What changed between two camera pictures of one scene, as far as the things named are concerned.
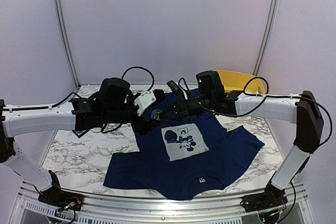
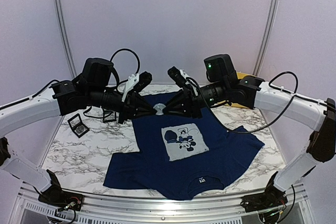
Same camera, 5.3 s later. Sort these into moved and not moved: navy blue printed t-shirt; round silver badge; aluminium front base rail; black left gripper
Moved: round silver badge; black left gripper
Not moved: aluminium front base rail; navy blue printed t-shirt
